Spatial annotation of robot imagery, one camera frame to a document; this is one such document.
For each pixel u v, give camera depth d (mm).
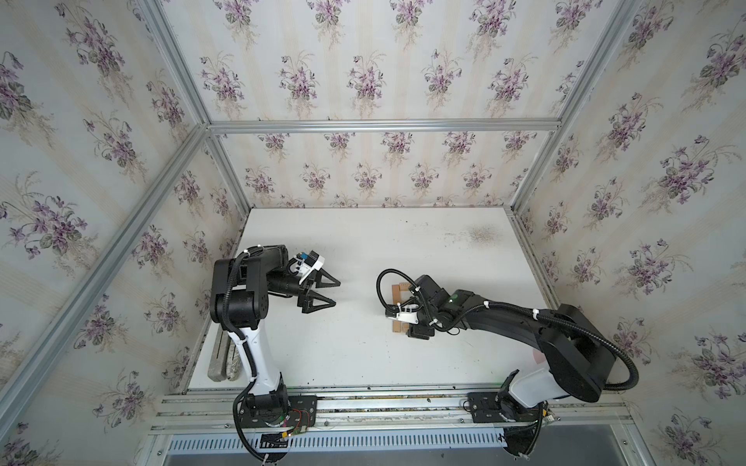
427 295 676
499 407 656
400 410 747
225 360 761
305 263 748
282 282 762
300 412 721
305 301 730
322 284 840
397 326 862
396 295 928
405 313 747
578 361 433
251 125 962
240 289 546
